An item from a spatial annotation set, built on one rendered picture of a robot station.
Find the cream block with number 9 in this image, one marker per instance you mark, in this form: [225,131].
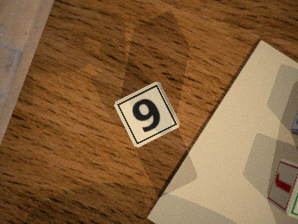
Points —
[147,114]

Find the beige square mat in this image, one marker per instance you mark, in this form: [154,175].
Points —
[227,175]

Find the beige letter block with green u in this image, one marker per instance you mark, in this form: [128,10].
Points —
[284,190]

